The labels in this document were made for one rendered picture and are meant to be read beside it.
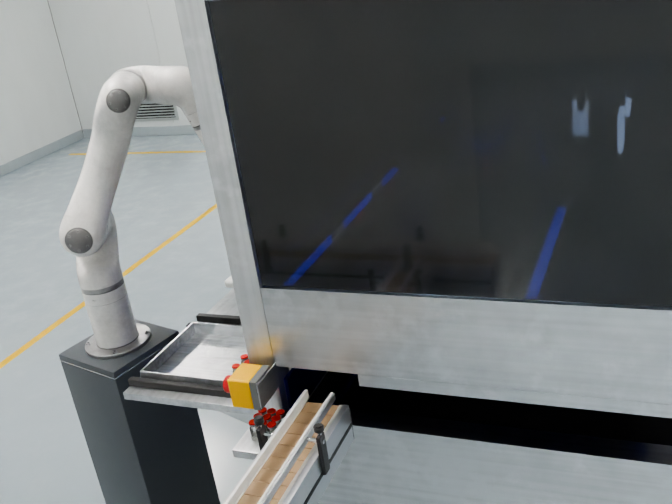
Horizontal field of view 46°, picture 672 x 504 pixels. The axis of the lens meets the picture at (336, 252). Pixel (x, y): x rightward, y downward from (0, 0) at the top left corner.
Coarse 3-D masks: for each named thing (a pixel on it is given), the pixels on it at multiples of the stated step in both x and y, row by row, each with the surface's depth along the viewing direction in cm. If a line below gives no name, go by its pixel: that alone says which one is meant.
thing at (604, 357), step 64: (320, 320) 165; (384, 320) 159; (448, 320) 154; (512, 320) 148; (576, 320) 144; (640, 320) 139; (384, 384) 166; (448, 384) 160; (512, 384) 154; (576, 384) 149; (640, 384) 144
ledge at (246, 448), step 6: (246, 432) 177; (246, 438) 175; (240, 444) 173; (246, 444) 173; (252, 444) 172; (258, 444) 172; (234, 450) 171; (240, 450) 171; (246, 450) 171; (252, 450) 170; (258, 450) 170; (234, 456) 172; (240, 456) 171; (246, 456) 171; (252, 456) 170
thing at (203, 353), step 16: (192, 336) 222; (208, 336) 221; (224, 336) 219; (240, 336) 218; (160, 352) 209; (176, 352) 215; (192, 352) 213; (208, 352) 212; (224, 352) 211; (240, 352) 210; (144, 368) 203; (160, 368) 208; (176, 368) 207; (192, 368) 206; (208, 368) 204; (224, 368) 203; (208, 384) 194
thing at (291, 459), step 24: (312, 408) 173; (336, 408) 172; (264, 432) 161; (288, 432) 166; (312, 432) 160; (336, 432) 166; (264, 456) 155; (288, 456) 152; (312, 456) 157; (336, 456) 166; (240, 480) 148; (264, 480) 153; (288, 480) 152; (312, 480) 155
